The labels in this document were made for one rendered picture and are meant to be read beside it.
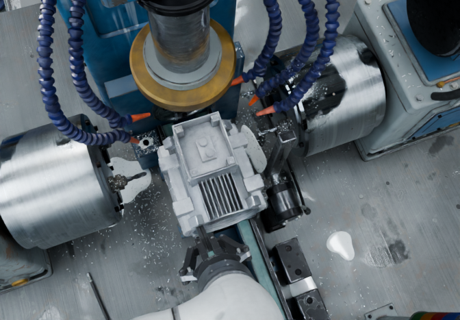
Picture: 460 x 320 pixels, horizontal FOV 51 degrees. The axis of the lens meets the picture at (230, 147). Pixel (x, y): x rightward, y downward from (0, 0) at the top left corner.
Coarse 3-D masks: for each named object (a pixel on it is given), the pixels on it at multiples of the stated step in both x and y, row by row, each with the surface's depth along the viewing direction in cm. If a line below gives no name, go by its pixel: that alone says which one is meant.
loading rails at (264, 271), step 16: (208, 112) 122; (160, 128) 120; (160, 176) 127; (240, 224) 114; (240, 240) 117; (256, 240) 114; (256, 256) 111; (272, 256) 121; (256, 272) 110; (272, 272) 110; (272, 288) 109
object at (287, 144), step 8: (280, 136) 86; (288, 136) 86; (280, 144) 87; (288, 144) 87; (272, 152) 94; (280, 152) 91; (288, 152) 93; (272, 160) 97; (280, 160) 97; (272, 168) 101; (280, 168) 103; (272, 176) 107
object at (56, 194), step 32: (96, 128) 109; (0, 160) 93; (32, 160) 91; (64, 160) 92; (96, 160) 95; (0, 192) 91; (32, 192) 90; (64, 192) 91; (96, 192) 93; (32, 224) 92; (64, 224) 94; (96, 224) 97
